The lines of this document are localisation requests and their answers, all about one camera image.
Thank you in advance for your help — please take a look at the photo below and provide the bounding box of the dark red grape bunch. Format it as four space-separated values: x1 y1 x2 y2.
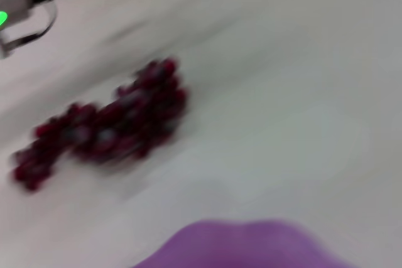
10 56 190 193

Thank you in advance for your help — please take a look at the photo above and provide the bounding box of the purple scalloped plastic plate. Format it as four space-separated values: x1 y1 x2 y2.
130 218 364 268

